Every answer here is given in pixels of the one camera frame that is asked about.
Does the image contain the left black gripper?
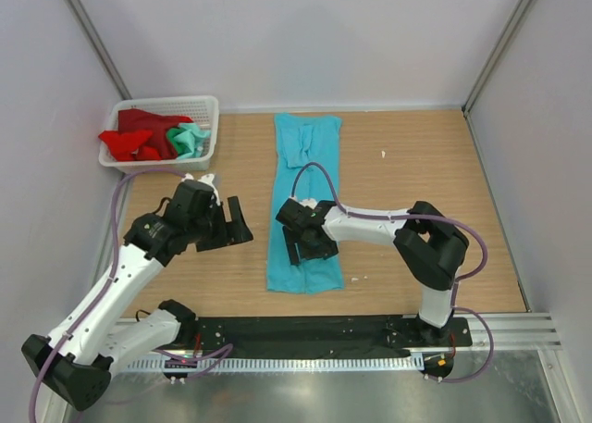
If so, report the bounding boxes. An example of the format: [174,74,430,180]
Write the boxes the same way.
[187,195,253,251]

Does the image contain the blue t shirt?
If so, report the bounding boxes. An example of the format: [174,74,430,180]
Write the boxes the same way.
[266,113,344,294]

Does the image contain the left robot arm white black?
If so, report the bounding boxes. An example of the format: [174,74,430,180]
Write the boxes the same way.
[21,174,253,411]

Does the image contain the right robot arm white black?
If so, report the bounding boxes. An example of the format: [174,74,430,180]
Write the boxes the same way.
[276,199,469,345]

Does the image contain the mint green t shirt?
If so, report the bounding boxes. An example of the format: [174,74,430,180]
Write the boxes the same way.
[166,122,211,160]

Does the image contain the white plastic laundry basket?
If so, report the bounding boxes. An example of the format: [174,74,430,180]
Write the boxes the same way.
[98,95,219,173]

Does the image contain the dark red t shirt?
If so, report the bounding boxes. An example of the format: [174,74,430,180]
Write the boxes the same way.
[117,108,192,161]

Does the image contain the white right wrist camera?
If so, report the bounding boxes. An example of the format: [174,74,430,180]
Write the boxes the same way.
[290,196,318,209]

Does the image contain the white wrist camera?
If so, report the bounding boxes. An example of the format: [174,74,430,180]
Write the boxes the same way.
[290,196,318,209]
[181,173,219,198]

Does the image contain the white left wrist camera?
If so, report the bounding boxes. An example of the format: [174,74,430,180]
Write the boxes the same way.
[181,173,219,198]

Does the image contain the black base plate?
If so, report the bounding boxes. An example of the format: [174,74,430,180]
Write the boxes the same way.
[164,315,473,360]

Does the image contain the grey slotted cable duct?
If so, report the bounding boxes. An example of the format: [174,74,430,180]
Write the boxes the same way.
[119,353,425,375]

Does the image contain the left aluminium corner post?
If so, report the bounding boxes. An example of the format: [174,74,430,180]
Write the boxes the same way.
[64,0,131,100]

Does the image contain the aluminium corner post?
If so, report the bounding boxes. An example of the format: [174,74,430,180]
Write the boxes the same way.
[64,0,131,100]
[462,0,551,117]

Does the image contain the right aluminium corner post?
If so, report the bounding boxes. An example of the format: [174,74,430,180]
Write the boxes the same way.
[462,0,551,117]

